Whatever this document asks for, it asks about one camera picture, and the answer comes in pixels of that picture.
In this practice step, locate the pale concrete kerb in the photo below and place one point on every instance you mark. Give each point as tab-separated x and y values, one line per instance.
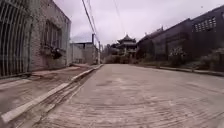
33	101

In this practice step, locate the pole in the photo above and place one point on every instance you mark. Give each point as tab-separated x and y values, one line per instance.
99	53

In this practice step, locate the pale low building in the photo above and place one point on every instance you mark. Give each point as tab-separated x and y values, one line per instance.
78	53

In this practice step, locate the pagoda roofed building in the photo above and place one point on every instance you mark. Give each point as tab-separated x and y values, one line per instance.
126	41

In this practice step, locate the dark long building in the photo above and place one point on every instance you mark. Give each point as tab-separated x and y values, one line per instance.
180	36

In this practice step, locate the grey concrete sidewalk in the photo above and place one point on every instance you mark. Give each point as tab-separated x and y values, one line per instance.
50	78

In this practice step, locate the grey building with barred gate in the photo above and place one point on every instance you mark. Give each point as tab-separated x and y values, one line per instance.
36	33

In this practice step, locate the grey concrete road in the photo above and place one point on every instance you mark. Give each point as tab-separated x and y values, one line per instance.
133	96

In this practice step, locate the row of bushes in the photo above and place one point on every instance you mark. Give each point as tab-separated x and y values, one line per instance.
213	60

